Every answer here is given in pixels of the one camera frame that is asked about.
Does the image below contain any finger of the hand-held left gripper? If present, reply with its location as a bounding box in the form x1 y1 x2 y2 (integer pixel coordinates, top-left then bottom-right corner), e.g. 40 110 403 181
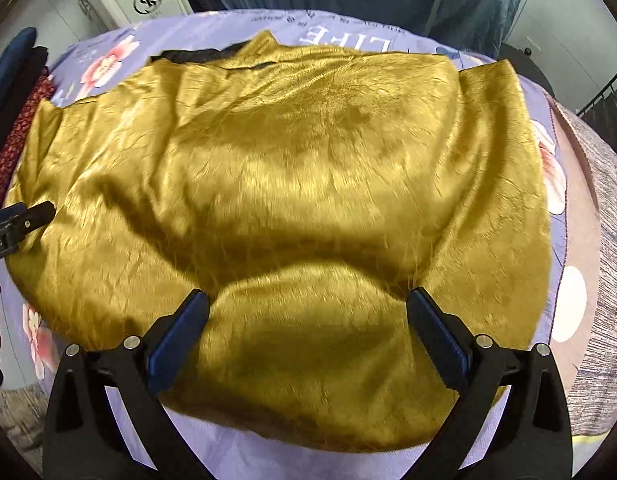
23 200 58 235

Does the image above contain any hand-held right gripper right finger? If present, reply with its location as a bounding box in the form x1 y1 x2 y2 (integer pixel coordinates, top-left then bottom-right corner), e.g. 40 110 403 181
407 287 574 480

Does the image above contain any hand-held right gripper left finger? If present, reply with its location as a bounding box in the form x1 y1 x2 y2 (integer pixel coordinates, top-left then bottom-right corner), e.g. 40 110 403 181
43 288 210 480

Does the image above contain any gold satin garment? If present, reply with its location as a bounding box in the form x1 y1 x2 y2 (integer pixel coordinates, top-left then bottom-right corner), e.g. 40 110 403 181
7 30 554 453

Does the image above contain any red patterned folded garment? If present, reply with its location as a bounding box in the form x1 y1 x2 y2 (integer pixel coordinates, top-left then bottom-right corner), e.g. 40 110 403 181
0 72 56 213

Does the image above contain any black folded garment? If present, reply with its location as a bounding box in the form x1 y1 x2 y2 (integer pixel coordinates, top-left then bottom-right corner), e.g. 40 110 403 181
0 46 50 126

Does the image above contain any navy folded garment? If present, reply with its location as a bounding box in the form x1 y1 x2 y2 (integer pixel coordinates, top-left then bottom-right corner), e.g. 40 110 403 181
0 26 38 111

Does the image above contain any grey knit blanket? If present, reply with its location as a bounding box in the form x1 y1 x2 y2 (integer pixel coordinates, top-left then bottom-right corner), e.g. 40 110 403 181
551 97 617 436

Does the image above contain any black metal rack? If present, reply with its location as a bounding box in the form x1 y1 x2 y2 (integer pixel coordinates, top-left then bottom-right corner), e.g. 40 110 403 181
575 62 617 153

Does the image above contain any purple floral bedsheet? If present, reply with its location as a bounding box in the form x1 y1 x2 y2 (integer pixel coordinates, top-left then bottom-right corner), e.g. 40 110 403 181
0 7 606 480

